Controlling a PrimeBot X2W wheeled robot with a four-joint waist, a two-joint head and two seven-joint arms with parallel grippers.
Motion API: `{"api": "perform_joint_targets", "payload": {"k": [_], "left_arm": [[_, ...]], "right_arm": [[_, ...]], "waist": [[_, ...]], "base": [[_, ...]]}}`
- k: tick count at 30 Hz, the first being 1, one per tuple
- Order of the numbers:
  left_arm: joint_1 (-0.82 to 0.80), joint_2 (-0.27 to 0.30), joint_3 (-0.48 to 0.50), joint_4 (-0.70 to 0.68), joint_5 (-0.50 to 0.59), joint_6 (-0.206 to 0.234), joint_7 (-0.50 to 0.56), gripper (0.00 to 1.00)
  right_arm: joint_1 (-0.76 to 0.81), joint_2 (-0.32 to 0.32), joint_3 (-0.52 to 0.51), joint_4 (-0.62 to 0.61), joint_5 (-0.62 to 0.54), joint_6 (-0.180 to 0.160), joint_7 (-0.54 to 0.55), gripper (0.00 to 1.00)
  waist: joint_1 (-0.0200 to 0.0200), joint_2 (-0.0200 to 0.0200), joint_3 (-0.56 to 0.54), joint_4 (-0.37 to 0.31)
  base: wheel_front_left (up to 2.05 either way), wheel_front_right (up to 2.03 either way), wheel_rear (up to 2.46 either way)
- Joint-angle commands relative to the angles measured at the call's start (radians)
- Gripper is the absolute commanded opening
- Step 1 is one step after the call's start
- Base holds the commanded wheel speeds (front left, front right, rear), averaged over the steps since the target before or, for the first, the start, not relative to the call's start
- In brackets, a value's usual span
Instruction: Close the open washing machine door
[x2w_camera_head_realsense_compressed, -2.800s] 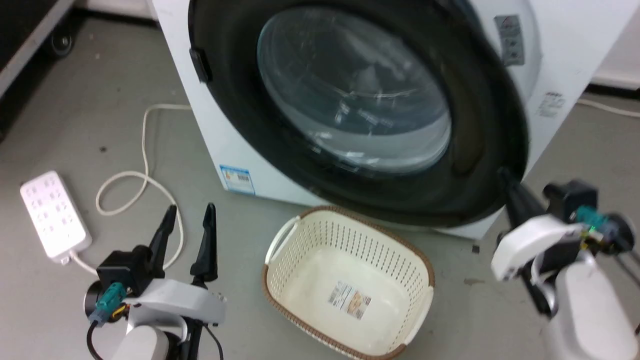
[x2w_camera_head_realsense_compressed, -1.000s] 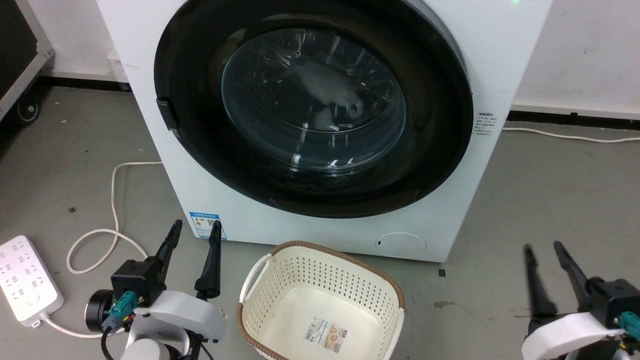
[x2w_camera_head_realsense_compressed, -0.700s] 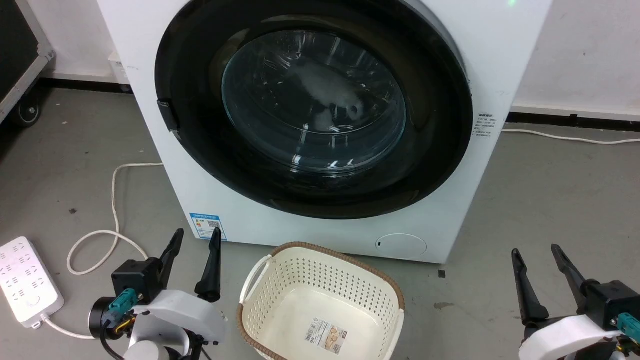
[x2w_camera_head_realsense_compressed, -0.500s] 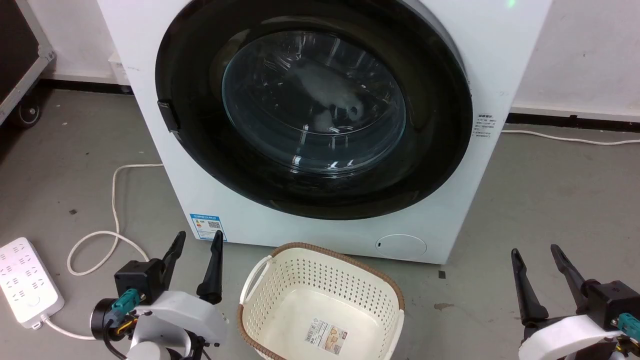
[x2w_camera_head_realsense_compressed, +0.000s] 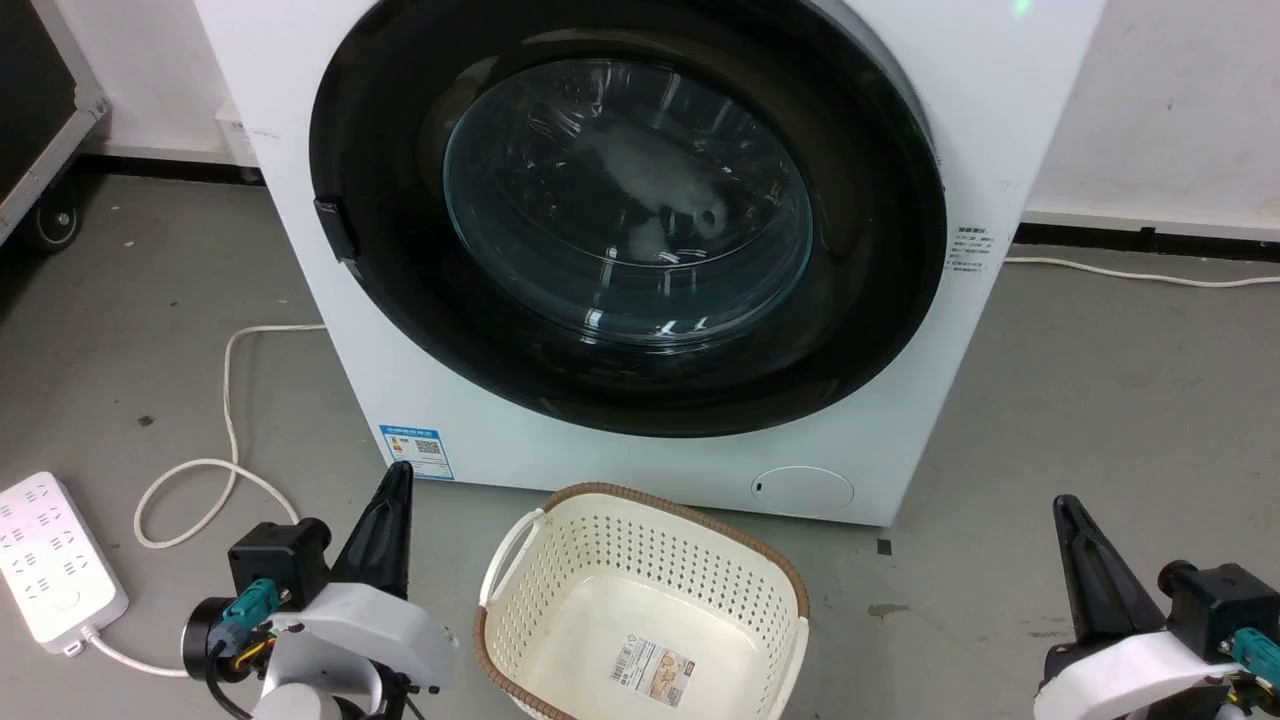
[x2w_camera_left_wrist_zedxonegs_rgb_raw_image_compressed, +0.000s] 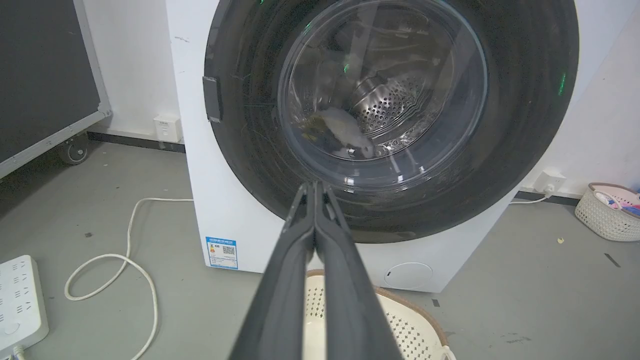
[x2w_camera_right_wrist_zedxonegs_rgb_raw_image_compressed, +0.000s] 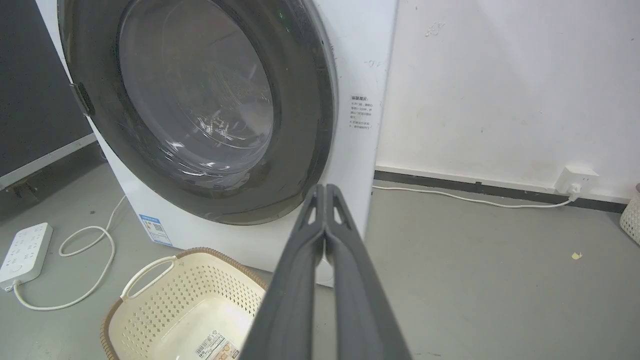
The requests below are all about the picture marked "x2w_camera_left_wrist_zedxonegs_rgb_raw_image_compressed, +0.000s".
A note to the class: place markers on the grey caster wheel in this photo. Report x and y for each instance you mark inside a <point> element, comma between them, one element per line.
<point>75,150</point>

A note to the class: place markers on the white front-load washing machine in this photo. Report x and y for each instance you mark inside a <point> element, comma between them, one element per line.
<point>235,220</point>

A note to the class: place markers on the white power strip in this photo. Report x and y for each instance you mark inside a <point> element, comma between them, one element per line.
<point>17,302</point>

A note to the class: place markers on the blue energy label sticker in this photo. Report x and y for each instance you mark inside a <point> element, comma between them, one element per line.
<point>222,253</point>

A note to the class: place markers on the round black washing machine door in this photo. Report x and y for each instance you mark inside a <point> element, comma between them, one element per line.
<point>500,165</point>

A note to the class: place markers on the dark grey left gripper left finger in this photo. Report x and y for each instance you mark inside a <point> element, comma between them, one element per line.
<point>280,305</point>

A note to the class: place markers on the small white woven basket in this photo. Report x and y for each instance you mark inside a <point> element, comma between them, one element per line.
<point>602,217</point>

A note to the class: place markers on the black panel with metal frame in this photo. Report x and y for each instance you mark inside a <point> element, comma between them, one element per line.
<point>40,75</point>

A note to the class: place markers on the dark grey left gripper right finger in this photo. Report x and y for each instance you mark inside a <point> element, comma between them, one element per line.
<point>352,305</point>

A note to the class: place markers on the white wall socket with plug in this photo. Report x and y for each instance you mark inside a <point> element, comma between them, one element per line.
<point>549,182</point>

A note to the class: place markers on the colourful clothes in basket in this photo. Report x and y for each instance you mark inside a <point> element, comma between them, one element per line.
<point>622,201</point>

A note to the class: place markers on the white perforated laundry basket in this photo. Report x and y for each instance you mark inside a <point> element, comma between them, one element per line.
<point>415,330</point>

